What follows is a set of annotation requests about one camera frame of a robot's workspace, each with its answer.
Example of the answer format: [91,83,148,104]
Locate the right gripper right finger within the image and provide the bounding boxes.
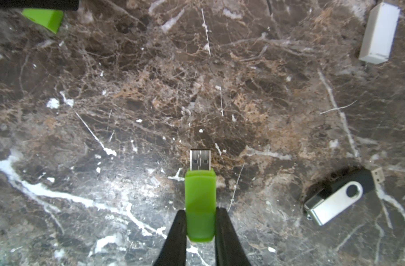
[215,207,251,266]

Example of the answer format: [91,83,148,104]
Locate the green usb drive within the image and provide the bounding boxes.
[184,149,217,243]

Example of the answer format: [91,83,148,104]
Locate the white usb drive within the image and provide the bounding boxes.
[358,2,401,64]

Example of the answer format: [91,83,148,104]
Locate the green usb cap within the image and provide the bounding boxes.
[22,8,64,34]

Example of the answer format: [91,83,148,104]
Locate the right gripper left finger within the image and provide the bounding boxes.
[153,210,187,266]

